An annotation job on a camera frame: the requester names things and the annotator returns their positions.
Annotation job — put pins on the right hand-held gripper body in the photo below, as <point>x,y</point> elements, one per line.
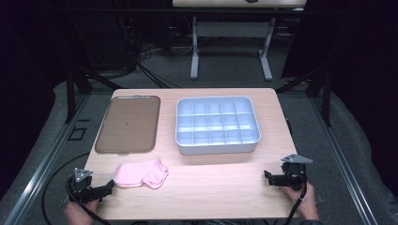
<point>292,175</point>

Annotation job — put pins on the aluminium floor rail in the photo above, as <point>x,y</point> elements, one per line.
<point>40,165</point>
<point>344,162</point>

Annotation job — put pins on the black metal stand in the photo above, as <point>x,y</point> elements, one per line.
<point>71,93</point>
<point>325,93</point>

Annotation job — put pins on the white divided organizer box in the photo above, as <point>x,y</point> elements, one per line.
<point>216,125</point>

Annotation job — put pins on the person's left hand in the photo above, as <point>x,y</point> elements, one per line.
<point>78,212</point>

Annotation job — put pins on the person's right hand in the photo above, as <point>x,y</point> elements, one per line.
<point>305,201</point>

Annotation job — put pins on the white-legged desk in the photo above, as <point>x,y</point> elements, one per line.
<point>231,28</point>

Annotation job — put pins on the brown tray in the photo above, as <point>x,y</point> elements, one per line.
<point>128,125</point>

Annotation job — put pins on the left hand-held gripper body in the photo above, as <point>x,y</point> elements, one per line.
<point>82,189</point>

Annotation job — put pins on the pink sock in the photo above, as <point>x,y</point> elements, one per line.
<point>158,178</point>
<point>128,176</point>

